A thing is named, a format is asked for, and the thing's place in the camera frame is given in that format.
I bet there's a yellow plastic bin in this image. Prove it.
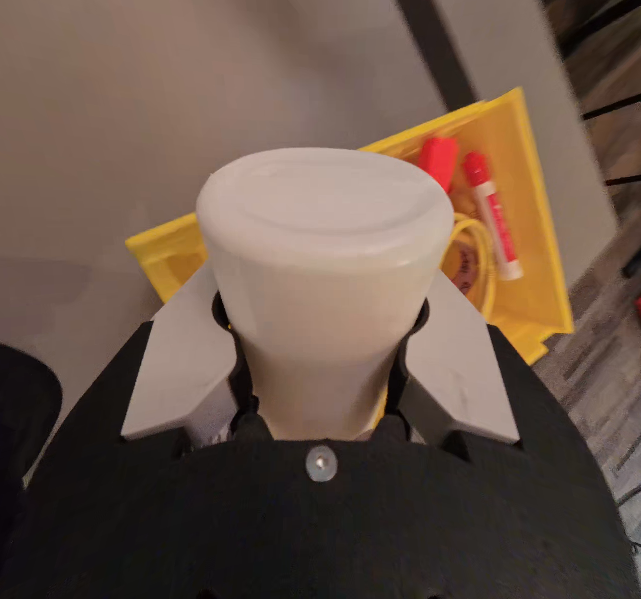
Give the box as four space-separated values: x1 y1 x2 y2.
125 87 574 365

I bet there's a yellow cable coil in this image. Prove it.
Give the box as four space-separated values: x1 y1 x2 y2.
441 214 500 319

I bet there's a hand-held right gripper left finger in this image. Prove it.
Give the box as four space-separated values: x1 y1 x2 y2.
121 261 261 448

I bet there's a red and white marker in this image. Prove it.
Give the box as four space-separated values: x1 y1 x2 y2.
461 151 525 282

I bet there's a white bottle with black cap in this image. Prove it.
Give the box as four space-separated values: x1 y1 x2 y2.
195 147 455 442

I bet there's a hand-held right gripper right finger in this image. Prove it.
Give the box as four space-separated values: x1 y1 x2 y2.
386 271 520 445

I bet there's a red packet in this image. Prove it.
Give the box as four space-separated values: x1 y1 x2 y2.
418 137 459 194

